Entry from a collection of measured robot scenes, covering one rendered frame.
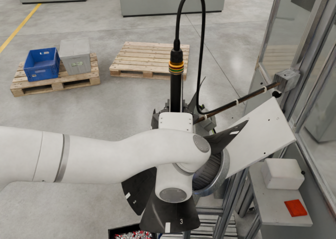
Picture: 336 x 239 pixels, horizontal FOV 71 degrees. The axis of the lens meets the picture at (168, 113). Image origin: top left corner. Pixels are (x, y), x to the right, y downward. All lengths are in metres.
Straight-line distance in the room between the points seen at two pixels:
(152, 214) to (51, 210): 1.62
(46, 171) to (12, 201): 2.21
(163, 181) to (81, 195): 1.93
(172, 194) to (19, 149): 0.31
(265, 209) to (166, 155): 0.95
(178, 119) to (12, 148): 0.41
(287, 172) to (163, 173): 0.94
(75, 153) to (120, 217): 1.80
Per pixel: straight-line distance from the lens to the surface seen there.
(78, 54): 3.60
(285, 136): 0.99
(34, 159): 0.44
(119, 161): 0.48
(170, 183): 0.52
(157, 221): 0.91
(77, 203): 2.39
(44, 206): 2.49
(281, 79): 1.18
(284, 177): 1.36
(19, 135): 0.45
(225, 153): 1.09
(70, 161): 0.45
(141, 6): 6.27
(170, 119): 0.68
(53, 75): 3.78
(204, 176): 1.04
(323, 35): 1.20
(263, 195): 1.39
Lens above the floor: 1.98
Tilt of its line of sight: 41 degrees down
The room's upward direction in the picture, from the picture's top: straight up
